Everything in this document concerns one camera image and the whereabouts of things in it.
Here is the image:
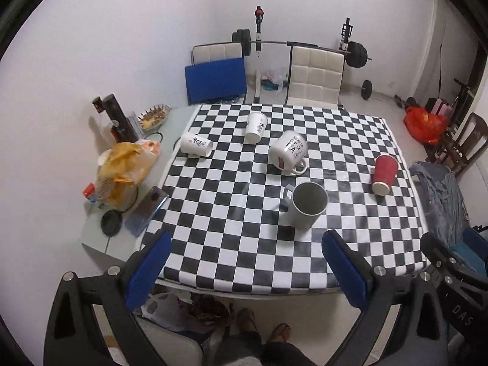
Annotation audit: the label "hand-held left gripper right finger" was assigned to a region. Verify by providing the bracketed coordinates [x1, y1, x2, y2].
[322, 230, 449, 366]

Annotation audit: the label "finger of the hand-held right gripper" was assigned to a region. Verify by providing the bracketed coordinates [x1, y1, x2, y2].
[420, 232, 464, 275]

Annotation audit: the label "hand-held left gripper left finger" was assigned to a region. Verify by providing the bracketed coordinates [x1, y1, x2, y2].
[44, 231, 174, 366]

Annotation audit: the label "red paper cup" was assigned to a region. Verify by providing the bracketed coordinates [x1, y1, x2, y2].
[371, 153, 399, 196]

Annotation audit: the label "white cup with black figure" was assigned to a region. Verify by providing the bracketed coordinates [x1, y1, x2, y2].
[180, 132, 213, 158]

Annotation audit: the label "white paper cup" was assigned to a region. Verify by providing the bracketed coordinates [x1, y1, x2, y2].
[244, 112, 268, 145]

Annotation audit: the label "white plastic bag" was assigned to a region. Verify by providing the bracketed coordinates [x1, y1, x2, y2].
[142, 292, 197, 332]

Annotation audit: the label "grey cloth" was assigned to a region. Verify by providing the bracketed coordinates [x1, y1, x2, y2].
[409, 161, 468, 248]

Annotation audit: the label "black round disc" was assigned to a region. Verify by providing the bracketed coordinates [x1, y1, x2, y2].
[101, 210, 123, 237]

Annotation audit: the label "smartphone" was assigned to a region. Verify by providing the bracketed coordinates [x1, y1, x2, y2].
[124, 185, 169, 237]

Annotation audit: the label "grey mug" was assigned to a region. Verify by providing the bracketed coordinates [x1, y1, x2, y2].
[281, 181, 329, 230]

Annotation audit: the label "person's foot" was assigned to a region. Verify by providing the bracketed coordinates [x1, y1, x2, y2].
[236, 307, 260, 337]
[268, 323, 291, 346]

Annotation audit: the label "black white checkered tablecloth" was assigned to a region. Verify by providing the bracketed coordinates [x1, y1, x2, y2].
[139, 103, 429, 290]

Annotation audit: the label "yellow plastic bag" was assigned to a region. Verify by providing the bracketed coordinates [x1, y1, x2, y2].
[96, 141, 161, 211]

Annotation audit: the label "brown wooden chair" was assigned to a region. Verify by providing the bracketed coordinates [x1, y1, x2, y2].
[425, 112, 488, 178]

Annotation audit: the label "person's dark pants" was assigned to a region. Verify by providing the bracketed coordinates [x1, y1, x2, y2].
[208, 330, 319, 366]

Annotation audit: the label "red plastic bag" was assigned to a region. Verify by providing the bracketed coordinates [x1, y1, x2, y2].
[404, 106, 450, 145]

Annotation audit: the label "white mug with black lettering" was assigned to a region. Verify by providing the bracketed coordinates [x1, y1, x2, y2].
[268, 130, 309, 176]

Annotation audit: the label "glass dish with snacks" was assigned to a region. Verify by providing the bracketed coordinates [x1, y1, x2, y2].
[138, 104, 170, 130]

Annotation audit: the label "dark bottle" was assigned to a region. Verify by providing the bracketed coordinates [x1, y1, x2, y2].
[92, 94, 135, 142]

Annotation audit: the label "white padded chair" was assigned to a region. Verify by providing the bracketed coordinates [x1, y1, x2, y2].
[191, 42, 245, 66]
[284, 45, 346, 107]

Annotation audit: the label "clear plastic bag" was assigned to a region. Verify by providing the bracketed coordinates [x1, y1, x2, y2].
[264, 65, 288, 94]

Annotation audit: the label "barbell with black plates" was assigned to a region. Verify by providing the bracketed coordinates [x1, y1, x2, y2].
[231, 28, 373, 68]

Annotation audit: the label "barbell rack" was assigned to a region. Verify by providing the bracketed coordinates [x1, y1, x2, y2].
[253, 5, 353, 103]

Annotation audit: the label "black cable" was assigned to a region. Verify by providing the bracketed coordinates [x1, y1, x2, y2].
[143, 131, 183, 153]

